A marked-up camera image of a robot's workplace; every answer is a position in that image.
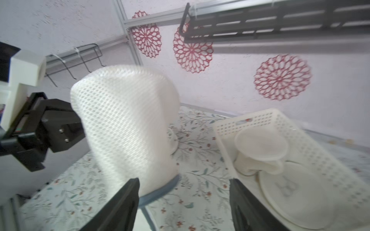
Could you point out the white perforated plastic basket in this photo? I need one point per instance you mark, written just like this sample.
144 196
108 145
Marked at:
350 194

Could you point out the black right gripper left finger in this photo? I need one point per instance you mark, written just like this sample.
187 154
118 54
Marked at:
119 212

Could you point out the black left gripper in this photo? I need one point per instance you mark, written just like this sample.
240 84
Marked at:
25 140

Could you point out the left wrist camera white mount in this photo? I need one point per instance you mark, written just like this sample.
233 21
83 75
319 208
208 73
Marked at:
20 69

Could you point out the dark grey wall shelf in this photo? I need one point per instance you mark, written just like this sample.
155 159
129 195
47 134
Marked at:
271 20

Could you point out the black wire wall rack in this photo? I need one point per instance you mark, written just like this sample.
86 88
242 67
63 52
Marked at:
82 55

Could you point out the white round alarm clock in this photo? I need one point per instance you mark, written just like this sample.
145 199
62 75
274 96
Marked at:
173 141

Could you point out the white mesh bag blue trim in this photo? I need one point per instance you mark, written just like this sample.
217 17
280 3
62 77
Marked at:
125 112

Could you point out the flat white mesh bag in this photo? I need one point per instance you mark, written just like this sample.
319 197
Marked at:
299 196

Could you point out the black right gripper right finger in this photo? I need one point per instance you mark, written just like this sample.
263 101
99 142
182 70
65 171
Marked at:
248 213

